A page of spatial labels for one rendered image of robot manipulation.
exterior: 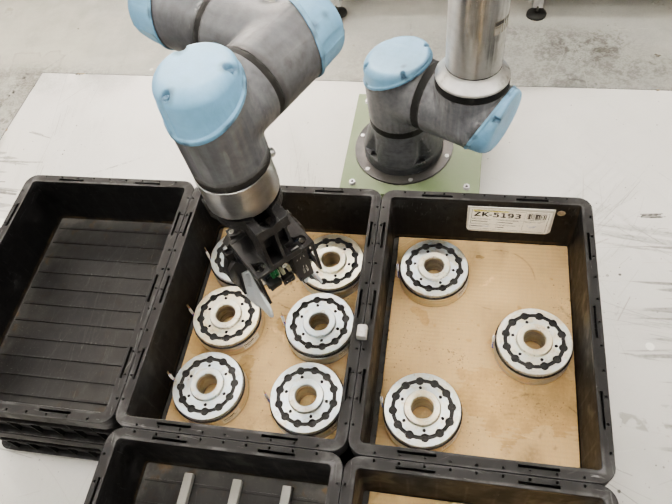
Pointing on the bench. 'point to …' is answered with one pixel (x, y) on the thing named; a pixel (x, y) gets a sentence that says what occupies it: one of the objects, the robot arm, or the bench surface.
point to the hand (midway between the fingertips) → (280, 285)
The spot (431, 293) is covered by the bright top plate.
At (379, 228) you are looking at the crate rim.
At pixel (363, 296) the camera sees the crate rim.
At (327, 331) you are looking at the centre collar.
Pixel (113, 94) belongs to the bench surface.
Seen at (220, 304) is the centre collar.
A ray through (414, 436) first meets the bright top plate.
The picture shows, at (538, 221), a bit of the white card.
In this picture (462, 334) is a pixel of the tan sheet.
